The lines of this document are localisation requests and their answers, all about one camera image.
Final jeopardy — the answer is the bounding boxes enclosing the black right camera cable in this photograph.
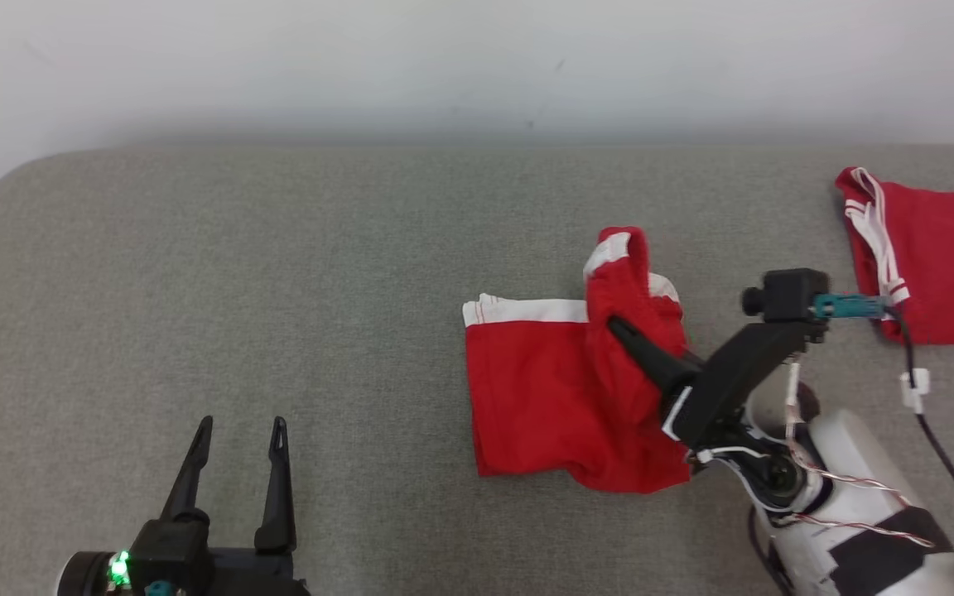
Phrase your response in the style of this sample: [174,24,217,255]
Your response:
[883,302,954,565]

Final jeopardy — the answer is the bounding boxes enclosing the thin red white wire bundle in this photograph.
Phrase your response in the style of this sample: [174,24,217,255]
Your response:
[692,360,938,552]

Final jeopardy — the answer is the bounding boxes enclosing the red shorts with white hem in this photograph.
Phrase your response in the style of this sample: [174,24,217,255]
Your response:
[462,226,694,496]

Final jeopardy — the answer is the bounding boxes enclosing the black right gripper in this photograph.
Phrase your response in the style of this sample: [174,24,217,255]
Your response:
[607,317,829,453]

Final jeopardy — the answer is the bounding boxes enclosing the white cable clip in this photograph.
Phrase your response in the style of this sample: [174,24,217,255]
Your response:
[899,368,932,415]

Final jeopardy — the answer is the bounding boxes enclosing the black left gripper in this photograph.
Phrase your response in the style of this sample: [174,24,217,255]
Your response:
[59,416,313,596]

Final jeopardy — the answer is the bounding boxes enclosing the red basketball jersey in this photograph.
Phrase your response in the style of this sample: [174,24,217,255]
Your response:
[835,166,954,347]

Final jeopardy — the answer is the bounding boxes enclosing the grey fabric sofa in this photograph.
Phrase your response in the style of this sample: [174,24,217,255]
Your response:
[0,142,954,596]

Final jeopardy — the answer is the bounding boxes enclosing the teal right cable connector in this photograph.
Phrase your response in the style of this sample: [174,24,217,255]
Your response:
[812,292,889,322]

